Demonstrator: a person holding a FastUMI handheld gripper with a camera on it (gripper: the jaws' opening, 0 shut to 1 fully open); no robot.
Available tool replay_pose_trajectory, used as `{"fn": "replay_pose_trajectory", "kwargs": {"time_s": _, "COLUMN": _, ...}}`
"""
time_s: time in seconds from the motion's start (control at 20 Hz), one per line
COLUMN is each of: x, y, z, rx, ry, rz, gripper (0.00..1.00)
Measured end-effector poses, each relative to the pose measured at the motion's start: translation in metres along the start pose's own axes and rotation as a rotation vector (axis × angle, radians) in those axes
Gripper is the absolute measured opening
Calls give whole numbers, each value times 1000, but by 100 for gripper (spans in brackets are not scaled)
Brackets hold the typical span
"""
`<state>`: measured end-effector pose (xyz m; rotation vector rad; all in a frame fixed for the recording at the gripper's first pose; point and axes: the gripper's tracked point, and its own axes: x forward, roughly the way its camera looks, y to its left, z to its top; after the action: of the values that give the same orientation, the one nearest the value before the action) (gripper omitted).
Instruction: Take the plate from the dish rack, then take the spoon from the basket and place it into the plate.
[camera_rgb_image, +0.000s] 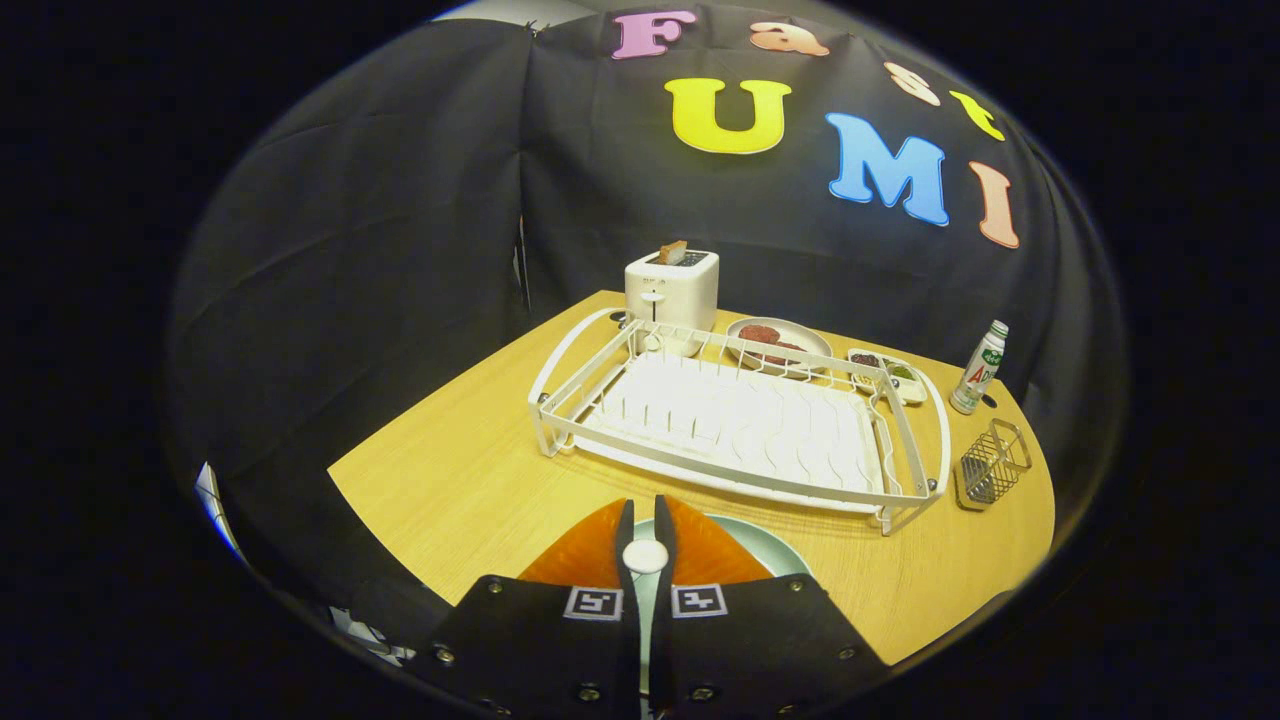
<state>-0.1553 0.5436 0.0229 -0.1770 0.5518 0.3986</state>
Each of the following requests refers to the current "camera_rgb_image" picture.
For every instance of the white toaster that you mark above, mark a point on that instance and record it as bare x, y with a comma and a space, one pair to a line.
680, 295

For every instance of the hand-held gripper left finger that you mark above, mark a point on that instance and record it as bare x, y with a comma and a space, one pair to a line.
540, 650

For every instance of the brown bread slice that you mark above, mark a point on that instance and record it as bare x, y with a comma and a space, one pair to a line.
672, 252

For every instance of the mint green plate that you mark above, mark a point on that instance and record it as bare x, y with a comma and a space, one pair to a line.
775, 555

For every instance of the reddish brown food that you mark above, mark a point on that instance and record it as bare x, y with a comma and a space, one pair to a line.
760, 333

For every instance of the round white food plate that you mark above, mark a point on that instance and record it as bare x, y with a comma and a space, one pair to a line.
800, 338

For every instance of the black backdrop cloth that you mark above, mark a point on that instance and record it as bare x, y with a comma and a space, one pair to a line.
400, 250

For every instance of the white drip tray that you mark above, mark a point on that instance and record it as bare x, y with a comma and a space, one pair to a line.
740, 425

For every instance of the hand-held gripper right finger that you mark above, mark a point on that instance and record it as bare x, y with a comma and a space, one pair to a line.
750, 650

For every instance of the rectangular white snack dish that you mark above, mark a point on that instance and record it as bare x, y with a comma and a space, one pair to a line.
905, 390

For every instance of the white green drink bottle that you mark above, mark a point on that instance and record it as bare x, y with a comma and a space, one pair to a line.
978, 375

